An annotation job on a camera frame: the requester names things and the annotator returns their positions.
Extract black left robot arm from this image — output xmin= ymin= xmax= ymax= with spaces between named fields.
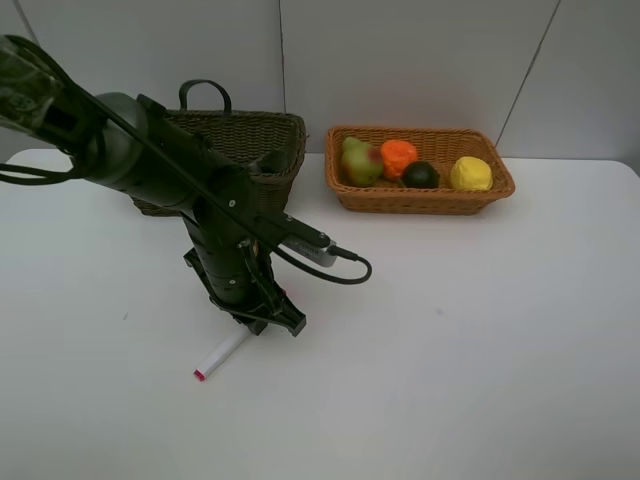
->
xmin=1 ymin=35 xmax=306 ymax=334

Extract black camera cable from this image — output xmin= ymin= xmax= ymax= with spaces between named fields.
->
xmin=272 ymin=244 xmax=373 ymax=286

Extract white marker pink caps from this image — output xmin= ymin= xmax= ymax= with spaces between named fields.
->
xmin=193 ymin=305 xmax=258 ymax=382

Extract orange tangerine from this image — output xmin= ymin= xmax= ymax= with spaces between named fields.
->
xmin=380 ymin=139 xmax=418 ymax=182

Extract orange wicker basket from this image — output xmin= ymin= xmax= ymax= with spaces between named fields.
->
xmin=325 ymin=125 xmax=515 ymax=215

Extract dark green pump bottle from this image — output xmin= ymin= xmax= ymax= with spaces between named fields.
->
xmin=247 ymin=150 xmax=289 ymax=175

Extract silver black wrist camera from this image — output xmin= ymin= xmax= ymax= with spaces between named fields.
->
xmin=255 ymin=212 xmax=358 ymax=268

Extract dark purple mangosteen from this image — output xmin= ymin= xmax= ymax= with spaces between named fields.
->
xmin=400 ymin=161 xmax=440 ymax=189

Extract yellow lemon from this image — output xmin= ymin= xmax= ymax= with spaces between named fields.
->
xmin=450 ymin=156 xmax=493 ymax=191

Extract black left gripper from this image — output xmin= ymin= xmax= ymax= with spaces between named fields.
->
xmin=182 ymin=209 xmax=306 ymax=337

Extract dark brown wicker basket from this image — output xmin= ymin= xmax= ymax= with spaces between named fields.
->
xmin=127 ymin=109 xmax=307 ymax=217

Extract green red mango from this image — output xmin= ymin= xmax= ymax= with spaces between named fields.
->
xmin=341 ymin=136 xmax=384 ymax=188

